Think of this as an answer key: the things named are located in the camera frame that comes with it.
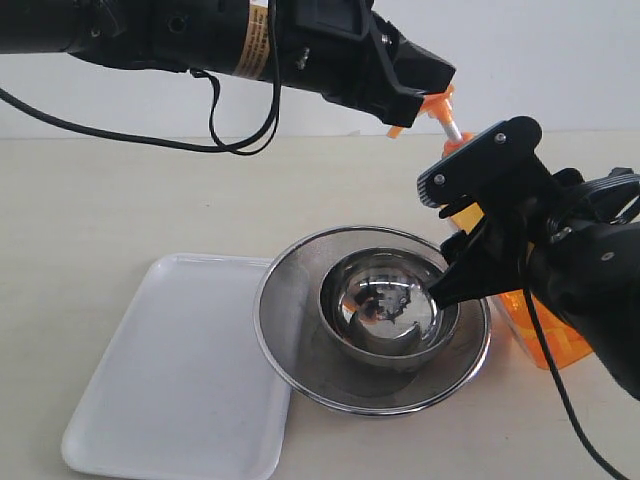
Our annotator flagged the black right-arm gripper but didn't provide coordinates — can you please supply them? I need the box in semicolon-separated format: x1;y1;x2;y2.
428;167;639;398

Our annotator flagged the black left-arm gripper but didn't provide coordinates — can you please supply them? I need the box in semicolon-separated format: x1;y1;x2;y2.
269;1;456;127

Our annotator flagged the orange dish soap pump bottle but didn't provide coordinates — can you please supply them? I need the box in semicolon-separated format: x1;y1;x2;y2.
387;83;594;371

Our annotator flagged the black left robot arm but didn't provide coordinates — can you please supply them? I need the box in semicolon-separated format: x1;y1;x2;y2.
1;1;455;127

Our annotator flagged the small stainless steel bowl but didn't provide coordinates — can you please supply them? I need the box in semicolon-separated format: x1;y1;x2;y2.
317;247;460;372

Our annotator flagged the steel mesh strainer basket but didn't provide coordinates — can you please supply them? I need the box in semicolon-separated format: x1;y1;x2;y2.
254;225;491;418

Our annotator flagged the white rectangular plastic tray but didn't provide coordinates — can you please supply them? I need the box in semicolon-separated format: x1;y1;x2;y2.
61;253;290;479

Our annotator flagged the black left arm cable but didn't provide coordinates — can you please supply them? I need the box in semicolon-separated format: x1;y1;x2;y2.
0;69;279;156

